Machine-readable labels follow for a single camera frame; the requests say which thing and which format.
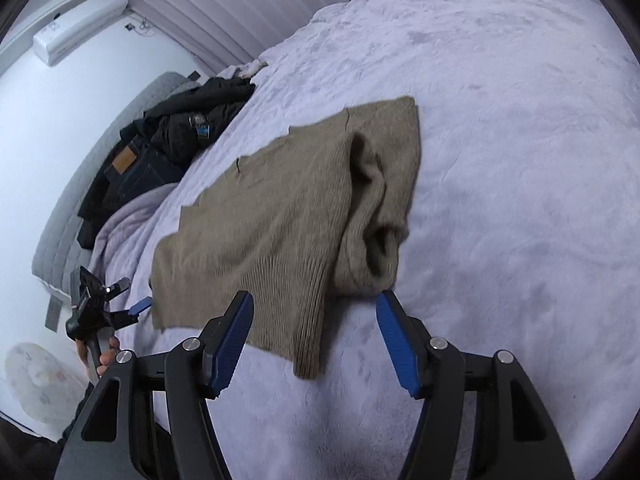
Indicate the grey fleece blanket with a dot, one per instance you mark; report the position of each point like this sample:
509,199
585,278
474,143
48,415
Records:
130,210

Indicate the person's left hand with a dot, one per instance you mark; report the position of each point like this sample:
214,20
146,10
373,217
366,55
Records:
107,357

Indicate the white wall air conditioner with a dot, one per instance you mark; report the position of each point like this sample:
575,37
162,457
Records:
75,20

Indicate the person's left forearm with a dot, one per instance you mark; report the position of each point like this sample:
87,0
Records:
77,410

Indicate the grey padded headboard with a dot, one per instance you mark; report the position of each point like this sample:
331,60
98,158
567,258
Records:
65,220

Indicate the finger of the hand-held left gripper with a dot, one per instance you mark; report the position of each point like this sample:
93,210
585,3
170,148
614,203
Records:
140,306
120,286

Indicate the person's dark clothing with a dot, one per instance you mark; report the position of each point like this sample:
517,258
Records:
25,455

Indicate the black jacket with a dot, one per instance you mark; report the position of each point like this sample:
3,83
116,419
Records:
200,110

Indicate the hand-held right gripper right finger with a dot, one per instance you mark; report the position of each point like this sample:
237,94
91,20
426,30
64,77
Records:
395,345

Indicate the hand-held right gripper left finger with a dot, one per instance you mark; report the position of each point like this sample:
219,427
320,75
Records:
232,340

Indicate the dark blue jeans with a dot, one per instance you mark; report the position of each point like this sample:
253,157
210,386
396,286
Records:
135,165

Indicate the white pleated curtain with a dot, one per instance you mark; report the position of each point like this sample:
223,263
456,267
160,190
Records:
250,5

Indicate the olive brown knit sweater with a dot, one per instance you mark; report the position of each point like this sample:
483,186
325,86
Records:
280,220

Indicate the grey tape strip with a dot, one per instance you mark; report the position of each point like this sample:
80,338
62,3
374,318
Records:
56,310

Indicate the round white patterned object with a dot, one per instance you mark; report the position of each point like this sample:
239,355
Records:
40,385

